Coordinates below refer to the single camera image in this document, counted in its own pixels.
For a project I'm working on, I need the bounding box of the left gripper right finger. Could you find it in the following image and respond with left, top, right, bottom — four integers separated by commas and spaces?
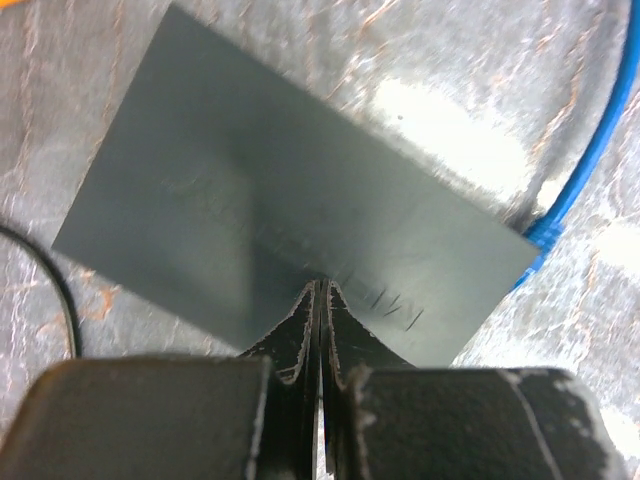
319, 281, 627, 479

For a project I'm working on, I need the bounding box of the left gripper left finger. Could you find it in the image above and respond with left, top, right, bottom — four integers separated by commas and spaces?
1, 282, 320, 479

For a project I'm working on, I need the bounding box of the black network switch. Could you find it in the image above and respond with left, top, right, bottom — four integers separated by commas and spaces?
54, 5, 536, 367

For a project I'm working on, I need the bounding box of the blue ethernet cable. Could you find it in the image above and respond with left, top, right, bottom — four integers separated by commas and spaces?
509, 0, 640, 293

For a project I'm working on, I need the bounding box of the orange Mickey Mouse pillow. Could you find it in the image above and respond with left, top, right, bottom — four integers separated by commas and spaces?
0, 0, 25, 9

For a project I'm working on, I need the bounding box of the thin black adapter cord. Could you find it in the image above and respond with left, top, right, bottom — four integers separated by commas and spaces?
0, 225, 83, 359

